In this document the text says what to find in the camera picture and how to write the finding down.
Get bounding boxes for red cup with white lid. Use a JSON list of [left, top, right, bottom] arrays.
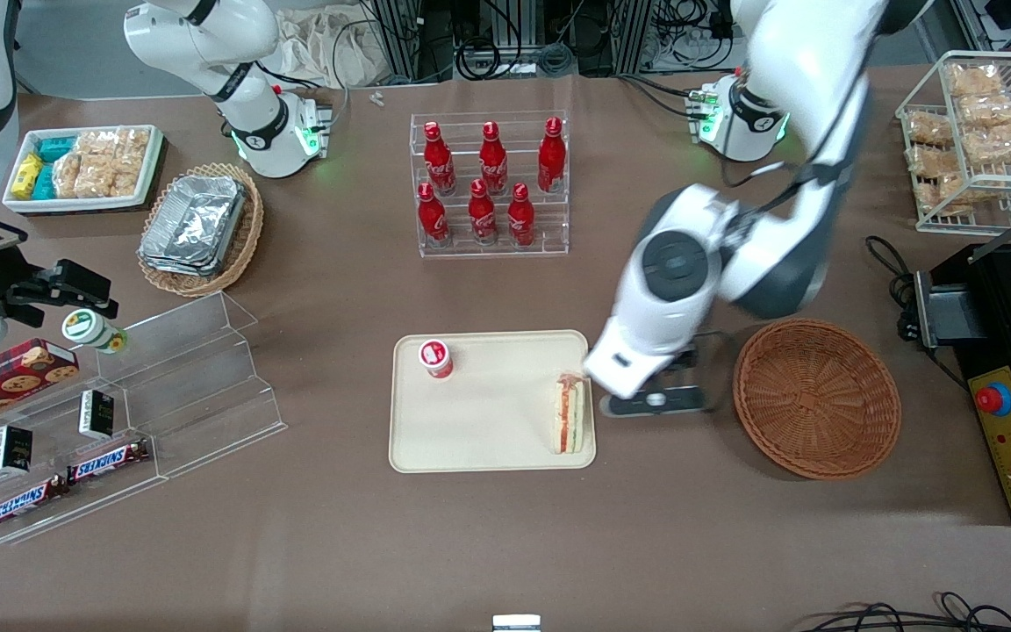
[[419, 339, 455, 379]]

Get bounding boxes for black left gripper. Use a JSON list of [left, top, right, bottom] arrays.
[[600, 348, 708, 420]]

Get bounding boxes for black base cables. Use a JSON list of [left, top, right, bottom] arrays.
[[618, 74, 701, 120]]

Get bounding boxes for clear acrylic stepped shelf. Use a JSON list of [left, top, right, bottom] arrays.
[[93, 291, 288, 479], [0, 351, 169, 547]]

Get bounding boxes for light tan wicker basket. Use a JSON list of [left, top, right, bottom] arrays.
[[137, 162, 264, 298]]

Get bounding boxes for small black carton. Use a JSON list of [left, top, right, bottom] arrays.
[[0, 425, 33, 476], [78, 390, 115, 440]]

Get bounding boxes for white wire rack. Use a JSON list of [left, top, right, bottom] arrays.
[[896, 51, 1011, 235]]

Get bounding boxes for brown round wicker basket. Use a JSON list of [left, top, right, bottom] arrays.
[[732, 318, 902, 480]]

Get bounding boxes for snickers bar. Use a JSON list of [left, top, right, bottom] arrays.
[[67, 439, 152, 485], [0, 475, 69, 531]]

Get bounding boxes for black appliance power cable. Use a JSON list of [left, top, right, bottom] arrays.
[[865, 235, 941, 354]]

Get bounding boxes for beige cloth bag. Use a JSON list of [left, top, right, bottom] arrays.
[[273, 4, 384, 89]]

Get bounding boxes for triangular sandwich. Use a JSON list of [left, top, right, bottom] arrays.
[[554, 372, 587, 456]]

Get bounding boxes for clear acrylic bottle rack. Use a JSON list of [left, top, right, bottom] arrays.
[[410, 111, 570, 259]]

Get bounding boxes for clear bag of fried snacks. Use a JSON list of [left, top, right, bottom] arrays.
[[918, 174, 970, 214], [907, 111, 956, 147], [907, 145, 964, 178], [957, 95, 1011, 129], [962, 123, 1011, 169], [947, 63, 1003, 98]]

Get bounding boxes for white rectangular snack tray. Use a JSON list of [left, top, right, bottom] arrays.
[[2, 125, 164, 214]]

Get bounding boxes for yellow snack pack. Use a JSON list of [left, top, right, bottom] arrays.
[[11, 154, 44, 199]]

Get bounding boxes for red cola bottle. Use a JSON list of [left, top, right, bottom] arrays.
[[537, 117, 567, 194], [423, 121, 457, 196], [479, 121, 509, 196], [469, 178, 499, 245], [507, 183, 535, 248], [418, 182, 451, 247]]

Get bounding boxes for black countertop appliance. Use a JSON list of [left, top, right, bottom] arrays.
[[914, 241, 1011, 370]]

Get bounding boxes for red plaid cookie box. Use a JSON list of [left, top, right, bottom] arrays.
[[0, 339, 81, 435]]

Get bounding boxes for clear bag of crackers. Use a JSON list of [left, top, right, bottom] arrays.
[[75, 131, 118, 198], [112, 128, 152, 198], [54, 154, 85, 199]]

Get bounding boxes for beige plastic tray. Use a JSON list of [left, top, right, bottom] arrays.
[[388, 330, 598, 474]]

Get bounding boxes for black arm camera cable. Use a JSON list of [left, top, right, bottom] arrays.
[[721, 79, 871, 216]]

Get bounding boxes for black cables bundle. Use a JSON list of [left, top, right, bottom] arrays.
[[808, 592, 1011, 632]]

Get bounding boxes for stack of foil trays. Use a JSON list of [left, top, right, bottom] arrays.
[[139, 175, 248, 278]]

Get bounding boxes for cup with green white lid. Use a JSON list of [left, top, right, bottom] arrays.
[[62, 309, 129, 355]]

